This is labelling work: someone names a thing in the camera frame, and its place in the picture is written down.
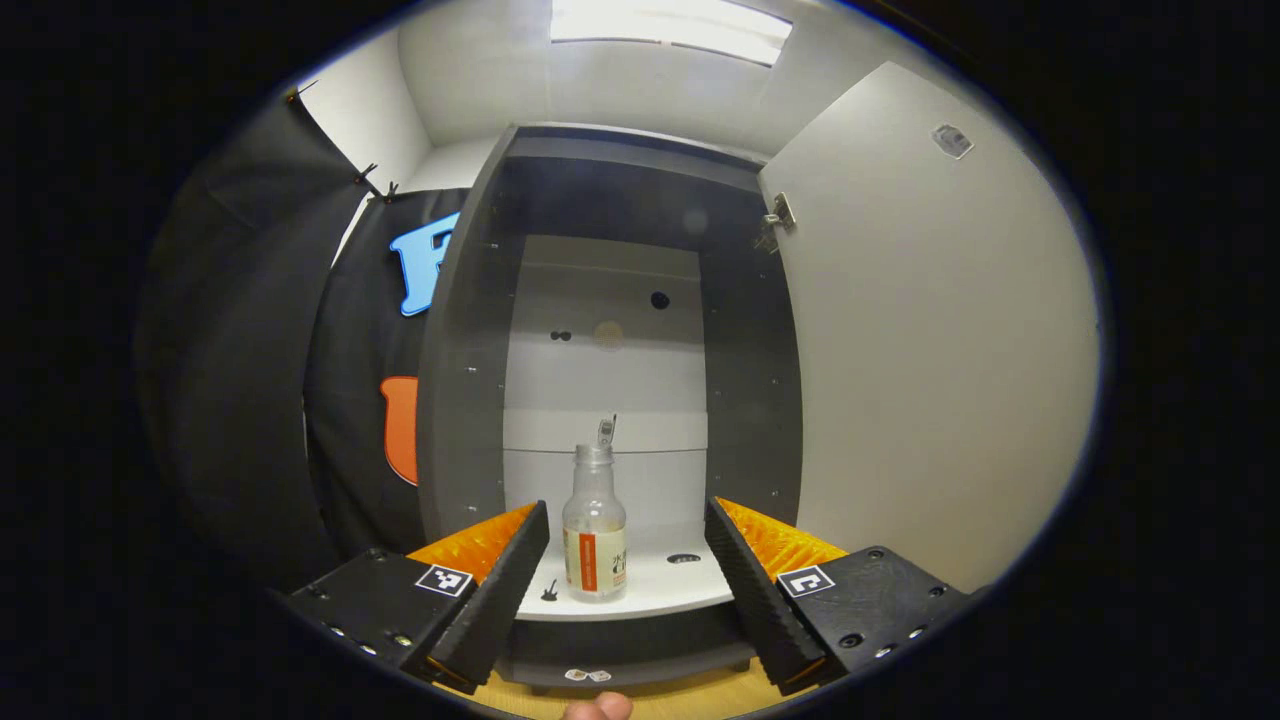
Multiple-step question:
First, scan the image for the dark grey cabinet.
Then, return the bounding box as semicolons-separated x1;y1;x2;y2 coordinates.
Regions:
415;122;806;691

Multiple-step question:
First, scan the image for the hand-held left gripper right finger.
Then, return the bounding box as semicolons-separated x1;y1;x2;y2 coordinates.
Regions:
703;497;973;698

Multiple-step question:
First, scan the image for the large ceiling light panel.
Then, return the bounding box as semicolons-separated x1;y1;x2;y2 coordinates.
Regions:
550;0;794;68

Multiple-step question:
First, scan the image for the white cabinet shelf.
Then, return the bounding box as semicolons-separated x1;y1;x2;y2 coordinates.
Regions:
502;408;711;456

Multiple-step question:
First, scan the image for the metal door hinge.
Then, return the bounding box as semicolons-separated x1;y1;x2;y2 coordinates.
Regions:
762;192;798;252

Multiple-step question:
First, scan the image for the beige cabinet door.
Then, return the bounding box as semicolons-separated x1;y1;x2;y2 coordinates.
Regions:
757;60;1103;593

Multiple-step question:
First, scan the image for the black backdrop cloth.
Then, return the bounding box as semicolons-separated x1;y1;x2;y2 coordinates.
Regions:
135;92;471;591

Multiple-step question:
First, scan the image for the clear glass bottle orange label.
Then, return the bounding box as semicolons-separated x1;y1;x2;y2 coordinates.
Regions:
561;443;629;604

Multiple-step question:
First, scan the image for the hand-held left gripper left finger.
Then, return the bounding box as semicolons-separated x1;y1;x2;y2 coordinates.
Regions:
285;498;553;696

